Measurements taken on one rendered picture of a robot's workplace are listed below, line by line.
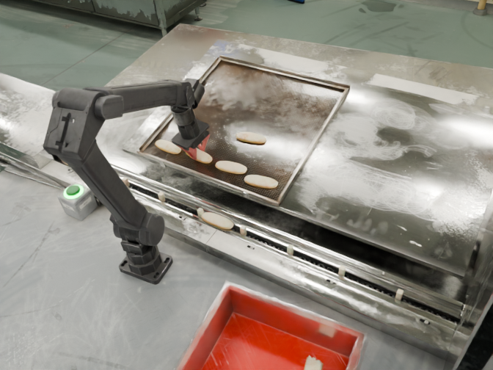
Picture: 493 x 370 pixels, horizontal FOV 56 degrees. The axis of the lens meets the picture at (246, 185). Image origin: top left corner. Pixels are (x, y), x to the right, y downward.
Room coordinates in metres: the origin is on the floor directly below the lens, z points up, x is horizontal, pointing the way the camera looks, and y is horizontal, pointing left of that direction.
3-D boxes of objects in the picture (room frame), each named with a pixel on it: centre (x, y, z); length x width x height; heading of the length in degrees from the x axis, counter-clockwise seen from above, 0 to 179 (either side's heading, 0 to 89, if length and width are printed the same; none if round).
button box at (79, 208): (0.99, 0.50, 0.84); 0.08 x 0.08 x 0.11; 55
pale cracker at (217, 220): (0.86, 0.09, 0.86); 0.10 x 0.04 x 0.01; 55
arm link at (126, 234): (0.78, 0.28, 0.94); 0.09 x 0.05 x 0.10; 158
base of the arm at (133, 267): (0.76, 0.28, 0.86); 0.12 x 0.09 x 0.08; 61
